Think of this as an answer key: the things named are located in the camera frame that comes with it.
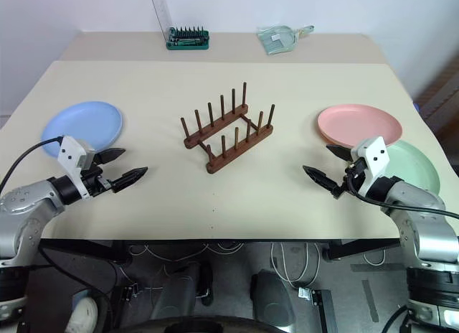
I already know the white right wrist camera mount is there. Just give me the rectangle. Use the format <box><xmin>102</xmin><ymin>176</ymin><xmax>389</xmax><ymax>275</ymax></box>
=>
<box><xmin>349</xmin><ymin>136</ymin><xmax>390</xmax><ymax>198</ymax></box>

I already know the green plate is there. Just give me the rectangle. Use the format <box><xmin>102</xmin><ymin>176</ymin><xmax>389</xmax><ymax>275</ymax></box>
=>
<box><xmin>384</xmin><ymin>139</ymin><xmax>441</xmax><ymax>197</ymax></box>

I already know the green screwdriver bit case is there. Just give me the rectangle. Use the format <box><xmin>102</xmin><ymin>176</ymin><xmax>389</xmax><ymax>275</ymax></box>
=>
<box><xmin>153</xmin><ymin>0</ymin><xmax>211</xmax><ymax>52</ymax></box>

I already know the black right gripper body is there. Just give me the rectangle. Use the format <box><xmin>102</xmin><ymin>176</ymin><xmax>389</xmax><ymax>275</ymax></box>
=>
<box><xmin>338</xmin><ymin>158</ymin><xmax>367</xmax><ymax>198</ymax></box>

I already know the mint green bagged dustpan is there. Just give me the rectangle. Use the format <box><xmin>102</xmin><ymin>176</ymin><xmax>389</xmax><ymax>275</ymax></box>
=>
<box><xmin>255</xmin><ymin>24</ymin><xmax>317</xmax><ymax>56</ymax></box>

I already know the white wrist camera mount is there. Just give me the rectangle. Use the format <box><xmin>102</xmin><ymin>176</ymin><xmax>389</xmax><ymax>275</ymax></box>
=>
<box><xmin>57</xmin><ymin>135</ymin><xmax>98</xmax><ymax>200</ymax></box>
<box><xmin>349</xmin><ymin>136</ymin><xmax>390</xmax><ymax>198</ymax></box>

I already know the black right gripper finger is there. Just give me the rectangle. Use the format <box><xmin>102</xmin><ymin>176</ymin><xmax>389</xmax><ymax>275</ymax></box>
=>
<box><xmin>302</xmin><ymin>164</ymin><xmax>342</xmax><ymax>200</ymax></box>
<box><xmin>326</xmin><ymin>144</ymin><xmax>353</xmax><ymax>163</ymax></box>

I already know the blue plate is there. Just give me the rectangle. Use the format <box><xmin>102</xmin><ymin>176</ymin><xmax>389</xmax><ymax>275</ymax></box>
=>
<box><xmin>40</xmin><ymin>100</ymin><xmax>125</xmax><ymax>159</ymax></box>

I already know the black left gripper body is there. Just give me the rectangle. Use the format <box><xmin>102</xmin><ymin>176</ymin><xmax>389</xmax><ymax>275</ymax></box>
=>
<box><xmin>80</xmin><ymin>164</ymin><xmax>112</xmax><ymax>198</ymax></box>

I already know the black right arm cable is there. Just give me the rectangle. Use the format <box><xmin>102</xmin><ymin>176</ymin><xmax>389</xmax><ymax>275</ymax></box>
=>
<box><xmin>345</xmin><ymin>166</ymin><xmax>459</xmax><ymax>221</ymax></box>

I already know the white floor cable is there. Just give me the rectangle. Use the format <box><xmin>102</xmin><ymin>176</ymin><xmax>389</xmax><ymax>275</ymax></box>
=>
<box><xmin>128</xmin><ymin>240</ymin><xmax>246</xmax><ymax>264</ymax></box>
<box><xmin>270</xmin><ymin>241</ymin><xmax>324</xmax><ymax>289</ymax></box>

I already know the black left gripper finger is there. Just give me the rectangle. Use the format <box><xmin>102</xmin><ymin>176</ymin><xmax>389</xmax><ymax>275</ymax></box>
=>
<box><xmin>108</xmin><ymin>166</ymin><xmax>149</xmax><ymax>194</ymax></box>
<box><xmin>95</xmin><ymin>148</ymin><xmax>127</xmax><ymax>166</ymax></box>

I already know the black table frame bar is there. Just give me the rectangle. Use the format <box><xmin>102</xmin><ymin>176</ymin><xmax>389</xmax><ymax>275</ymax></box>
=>
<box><xmin>321</xmin><ymin>238</ymin><xmax>402</xmax><ymax>261</ymax></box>
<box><xmin>38</xmin><ymin>238</ymin><xmax>131</xmax><ymax>266</ymax></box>

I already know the cream table mat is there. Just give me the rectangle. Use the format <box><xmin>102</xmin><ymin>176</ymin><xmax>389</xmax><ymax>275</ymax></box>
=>
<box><xmin>0</xmin><ymin>60</ymin><xmax>459</xmax><ymax>241</ymax></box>

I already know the wooden dish rack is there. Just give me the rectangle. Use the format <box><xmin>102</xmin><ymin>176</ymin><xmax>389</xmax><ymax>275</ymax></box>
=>
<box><xmin>180</xmin><ymin>81</ymin><xmax>276</xmax><ymax>175</ymax></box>

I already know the grey floor tape strip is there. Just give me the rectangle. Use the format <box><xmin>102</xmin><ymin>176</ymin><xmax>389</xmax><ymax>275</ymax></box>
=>
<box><xmin>361</xmin><ymin>278</ymin><xmax>380</xmax><ymax>323</ymax></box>

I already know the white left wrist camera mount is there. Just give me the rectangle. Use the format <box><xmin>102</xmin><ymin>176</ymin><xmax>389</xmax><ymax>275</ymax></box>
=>
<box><xmin>57</xmin><ymin>135</ymin><xmax>98</xmax><ymax>200</ymax></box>

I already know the pink-red plate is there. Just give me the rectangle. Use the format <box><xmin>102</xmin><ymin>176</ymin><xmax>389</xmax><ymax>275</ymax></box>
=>
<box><xmin>316</xmin><ymin>103</ymin><xmax>404</xmax><ymax>148</ymax></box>

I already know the black metal floor bracket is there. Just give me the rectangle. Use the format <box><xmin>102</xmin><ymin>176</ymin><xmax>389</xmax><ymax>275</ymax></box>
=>
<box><xmin>296</xmin><ymin>287</ymin><xmax>339</xmax><ymax>333</ymax></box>

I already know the dark grey rounded shape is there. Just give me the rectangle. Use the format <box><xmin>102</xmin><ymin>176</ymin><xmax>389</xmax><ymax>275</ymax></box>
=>
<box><xmin>250</xmin><ymin>269</ymin><xmax>296</xmax><ymax>331</ymax></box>
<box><xmin>156</xmin><ymin>260</ymin><xmax>214</xmax><ymax>322</ymax></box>

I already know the brown wooden slatted furniture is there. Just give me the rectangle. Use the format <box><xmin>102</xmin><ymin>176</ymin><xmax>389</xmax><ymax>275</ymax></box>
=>
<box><xmin>411</xmin><ymin>55</ymin><xmax>459</xmax><ymax>137</ymax></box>

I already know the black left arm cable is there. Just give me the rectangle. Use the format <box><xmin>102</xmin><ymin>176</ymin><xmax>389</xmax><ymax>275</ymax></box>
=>
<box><xmin>0</xmin><ymin>136</ymin><xmax>64</xmax><ymax>194</ymax></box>

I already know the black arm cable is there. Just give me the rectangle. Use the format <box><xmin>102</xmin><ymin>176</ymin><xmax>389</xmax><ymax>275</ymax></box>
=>
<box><xmin>0</xmin><ymin>136</ymin><xmax>64</xmax><ymax>194</ymax></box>
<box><xmin>345</xmin><ymin>166</ymin><xmax>459</xmax><ymax>221</ymax></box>

